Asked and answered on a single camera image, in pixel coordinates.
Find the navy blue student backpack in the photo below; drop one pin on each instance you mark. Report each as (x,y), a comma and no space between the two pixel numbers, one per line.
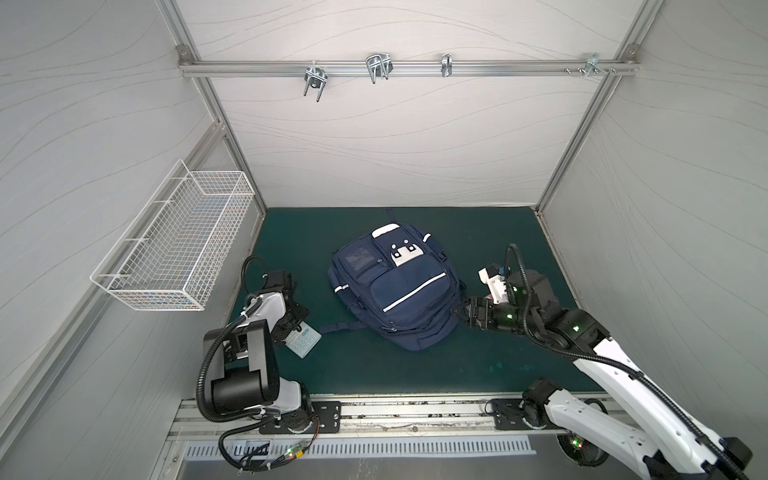
(398,282)

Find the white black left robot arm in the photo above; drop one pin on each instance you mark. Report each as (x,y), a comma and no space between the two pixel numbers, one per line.
(239,376)

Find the metal u-bolt clamp middle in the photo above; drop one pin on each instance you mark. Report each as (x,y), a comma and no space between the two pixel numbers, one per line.
(379,66)

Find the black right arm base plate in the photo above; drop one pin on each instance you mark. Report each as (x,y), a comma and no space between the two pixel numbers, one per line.
(514,414)

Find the white slotted cable duct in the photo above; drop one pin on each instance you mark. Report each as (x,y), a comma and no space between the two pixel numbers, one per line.
(382,447)

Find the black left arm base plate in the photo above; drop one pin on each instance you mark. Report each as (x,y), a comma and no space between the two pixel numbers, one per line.
(318,417)

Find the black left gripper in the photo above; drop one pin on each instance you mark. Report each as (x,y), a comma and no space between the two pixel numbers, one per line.
(279,334)

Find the metal ring clamp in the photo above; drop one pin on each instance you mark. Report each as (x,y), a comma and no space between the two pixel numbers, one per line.
(446,65)

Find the white wire basket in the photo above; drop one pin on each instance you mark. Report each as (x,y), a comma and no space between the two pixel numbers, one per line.
(170,255)

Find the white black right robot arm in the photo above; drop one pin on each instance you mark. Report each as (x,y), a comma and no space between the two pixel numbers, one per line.
(662,442)

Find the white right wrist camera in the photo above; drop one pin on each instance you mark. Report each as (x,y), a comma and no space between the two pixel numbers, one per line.
(493,277)

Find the metal u-bolt clamp left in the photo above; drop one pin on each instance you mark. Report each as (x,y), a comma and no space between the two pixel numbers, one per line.
(316,79)

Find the metal u-bolt clamp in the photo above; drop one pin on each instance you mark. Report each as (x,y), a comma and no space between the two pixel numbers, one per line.
(316,79)
(379,66)

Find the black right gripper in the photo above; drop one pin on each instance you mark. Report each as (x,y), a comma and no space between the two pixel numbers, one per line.
(480,312)

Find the metal bracket clamp right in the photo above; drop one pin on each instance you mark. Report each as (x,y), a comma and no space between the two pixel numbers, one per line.
(591,67)

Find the grey green calculator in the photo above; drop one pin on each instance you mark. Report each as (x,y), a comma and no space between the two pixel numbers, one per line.
(302,340)

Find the aluminium crossbar rail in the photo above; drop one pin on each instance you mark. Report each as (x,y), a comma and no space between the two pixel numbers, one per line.
(401,68)

